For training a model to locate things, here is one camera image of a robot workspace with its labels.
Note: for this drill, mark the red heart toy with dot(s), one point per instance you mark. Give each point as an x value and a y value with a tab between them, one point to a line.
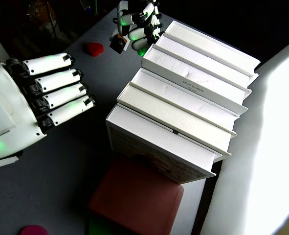
95	49

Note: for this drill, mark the white book printed made in china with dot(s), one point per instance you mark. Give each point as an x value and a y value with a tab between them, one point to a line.
183	71

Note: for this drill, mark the dusty pink box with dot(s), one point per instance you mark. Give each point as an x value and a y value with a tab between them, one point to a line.
134	195

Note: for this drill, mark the grey table cloth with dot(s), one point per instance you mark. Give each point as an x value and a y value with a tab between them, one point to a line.
61	176

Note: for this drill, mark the magenta round toy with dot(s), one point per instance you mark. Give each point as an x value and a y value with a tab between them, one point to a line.
34	230

